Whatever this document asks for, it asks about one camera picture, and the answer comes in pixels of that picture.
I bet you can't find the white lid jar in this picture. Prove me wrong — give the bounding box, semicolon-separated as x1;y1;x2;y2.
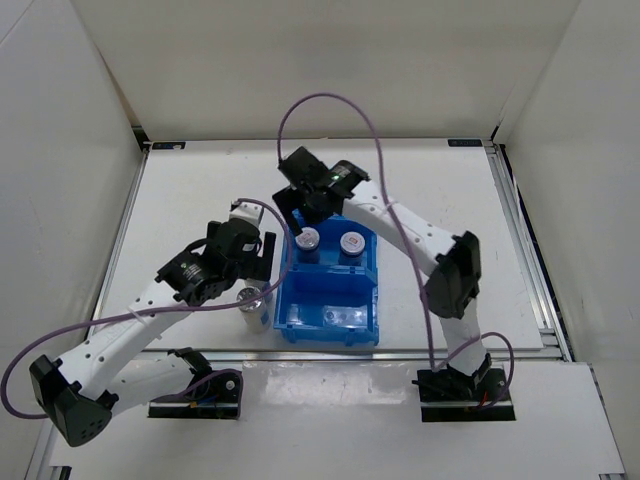
339;231;366;266
295;227;320;264

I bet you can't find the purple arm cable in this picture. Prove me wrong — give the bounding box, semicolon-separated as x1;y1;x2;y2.
276;92;516;410
0;197;295;419

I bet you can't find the blue bin front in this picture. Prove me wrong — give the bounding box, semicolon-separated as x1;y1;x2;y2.
273;264;380;347

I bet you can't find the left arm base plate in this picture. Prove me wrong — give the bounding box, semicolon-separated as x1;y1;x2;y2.
147;369;244;420

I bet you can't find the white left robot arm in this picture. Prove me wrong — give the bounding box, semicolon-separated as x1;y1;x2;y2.
29;218;276;447

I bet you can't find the silver lid bottle front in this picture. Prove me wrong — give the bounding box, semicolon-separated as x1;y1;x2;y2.
236;286;270;334

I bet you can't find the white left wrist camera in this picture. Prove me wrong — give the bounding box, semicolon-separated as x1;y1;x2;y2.
229;200;264;228

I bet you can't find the white lid jar front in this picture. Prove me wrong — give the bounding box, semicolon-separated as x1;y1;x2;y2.
295;227;320;264

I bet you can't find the silver lid bottle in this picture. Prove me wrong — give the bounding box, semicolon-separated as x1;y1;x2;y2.
260;282;274;304
236;286;270;334

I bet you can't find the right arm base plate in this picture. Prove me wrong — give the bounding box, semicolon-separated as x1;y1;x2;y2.
412;368;516;423

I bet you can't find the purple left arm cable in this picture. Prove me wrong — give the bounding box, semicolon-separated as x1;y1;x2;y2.
0;197;295;419

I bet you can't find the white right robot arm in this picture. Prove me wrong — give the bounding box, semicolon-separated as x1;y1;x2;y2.
273;147;491;400

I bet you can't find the silver lid bottle rear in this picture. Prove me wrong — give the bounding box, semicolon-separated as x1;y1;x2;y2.
260;282;274;304

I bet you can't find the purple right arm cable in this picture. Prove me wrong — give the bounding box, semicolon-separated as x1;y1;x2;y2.
276;92;516;410

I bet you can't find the aluminium frame rail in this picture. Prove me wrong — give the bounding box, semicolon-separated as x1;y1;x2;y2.
485;143;574;362

